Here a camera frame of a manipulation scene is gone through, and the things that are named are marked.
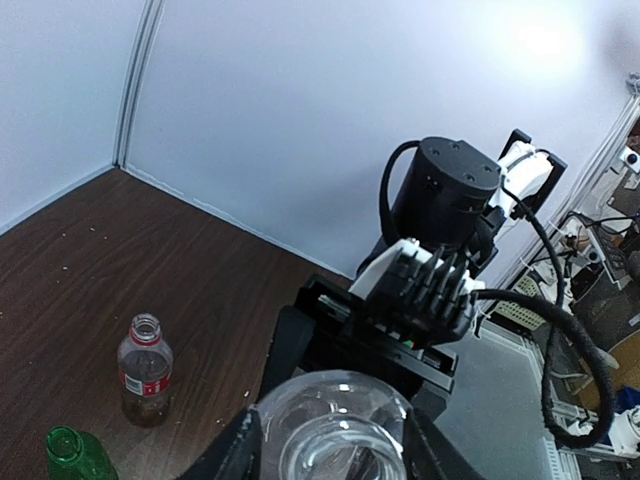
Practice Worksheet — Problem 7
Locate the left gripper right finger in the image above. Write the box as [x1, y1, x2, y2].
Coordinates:
[402, 407, 485, 480]

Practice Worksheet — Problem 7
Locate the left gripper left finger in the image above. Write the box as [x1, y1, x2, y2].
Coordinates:
[177, 407, 262, 480]

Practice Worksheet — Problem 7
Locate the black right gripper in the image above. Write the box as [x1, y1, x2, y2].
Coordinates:
[259, 275, 459, 420]

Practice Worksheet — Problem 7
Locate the clear bottle white cap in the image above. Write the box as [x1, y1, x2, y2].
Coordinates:
[257, 370, 411, 479]

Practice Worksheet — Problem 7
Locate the red label cola bottle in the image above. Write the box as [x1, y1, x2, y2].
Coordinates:
[117, 313, 174, 428]

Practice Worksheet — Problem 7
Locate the green plastic bottle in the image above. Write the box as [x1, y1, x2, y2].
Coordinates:
[46, 426, 119, 480]

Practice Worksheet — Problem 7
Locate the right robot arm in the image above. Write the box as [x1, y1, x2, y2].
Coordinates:
[260, 130, 566, 417]

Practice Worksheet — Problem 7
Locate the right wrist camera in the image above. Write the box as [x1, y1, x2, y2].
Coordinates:
[349, 239, 486, 348]

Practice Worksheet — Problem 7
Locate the right black braided cable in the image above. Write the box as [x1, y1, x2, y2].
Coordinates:
[379, 139, 617, 450]

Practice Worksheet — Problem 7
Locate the right aluminium frame post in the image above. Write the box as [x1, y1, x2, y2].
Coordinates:
[112, 0, 165, 169]

